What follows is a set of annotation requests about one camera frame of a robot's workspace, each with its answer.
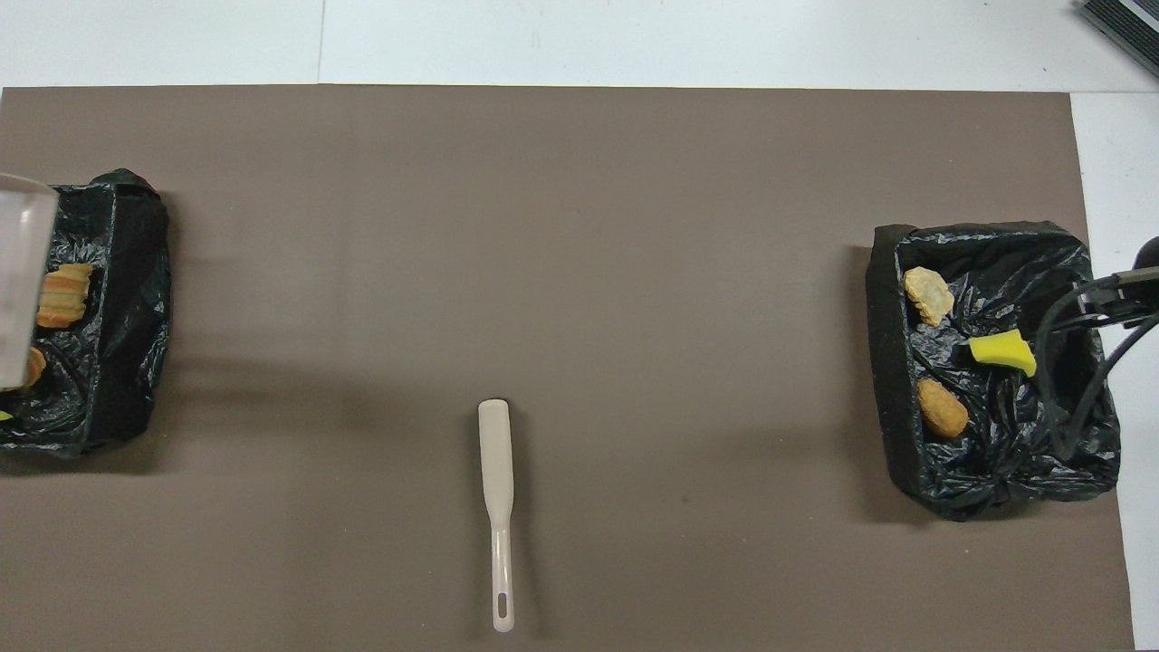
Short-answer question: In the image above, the orange striped bread piece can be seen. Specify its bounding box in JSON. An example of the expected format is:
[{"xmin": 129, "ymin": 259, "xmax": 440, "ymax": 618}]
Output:
[
  {"xmin": 904, "ymin": 266, "xmax": 955, "ymax": 328},
  {"xmin": 36, "ymin": 263, "xmax": 94, "ymax": 329}
]

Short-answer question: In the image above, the black bag-lined bin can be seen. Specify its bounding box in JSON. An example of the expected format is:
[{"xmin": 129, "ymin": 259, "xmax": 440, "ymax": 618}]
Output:
[
  {"xmin": 0, "ymin": 168, "xmax": 171, "ymax": 456},
  {"xmin": 865, "ymin": 220, "xmax": 1122, "ymax": 523}
]

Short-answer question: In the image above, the beige plastic dustpan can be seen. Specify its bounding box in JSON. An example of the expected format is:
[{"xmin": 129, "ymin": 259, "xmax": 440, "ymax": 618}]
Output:
[{"xmin": 0, "ymin": 172, "xmax": 61, "ymax": 392}]

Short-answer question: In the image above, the beige hand brush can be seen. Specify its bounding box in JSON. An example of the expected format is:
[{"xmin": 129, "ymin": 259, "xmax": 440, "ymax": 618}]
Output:
[{"xmin": 478, "ymin": 399, "xmax": 516, "ymax": 633}]

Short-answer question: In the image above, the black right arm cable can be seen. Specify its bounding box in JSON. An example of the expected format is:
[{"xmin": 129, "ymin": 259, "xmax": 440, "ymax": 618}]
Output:
[{"xmin": 1032, "ymin": 272, "xmax": 1159, "ymax": 458}]

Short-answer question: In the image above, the black ribbed device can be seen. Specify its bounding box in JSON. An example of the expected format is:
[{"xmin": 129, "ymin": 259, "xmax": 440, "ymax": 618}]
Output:
[{"xmin": 1079, "ymin": 0, "xmax": 1159, "ymax": 79}]

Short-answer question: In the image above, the brown table mat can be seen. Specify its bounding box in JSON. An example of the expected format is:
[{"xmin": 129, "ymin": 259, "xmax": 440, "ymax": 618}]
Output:
[{"xmin": 0, "ymin": 85, "xmax": 1135, "ymax": 652}]

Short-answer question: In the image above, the brown potato-shaped bun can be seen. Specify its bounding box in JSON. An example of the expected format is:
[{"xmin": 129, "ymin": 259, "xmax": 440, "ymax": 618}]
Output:
[{"xmin": 916, "ymin": 379, "xmax": 969, "ymax": 440}]

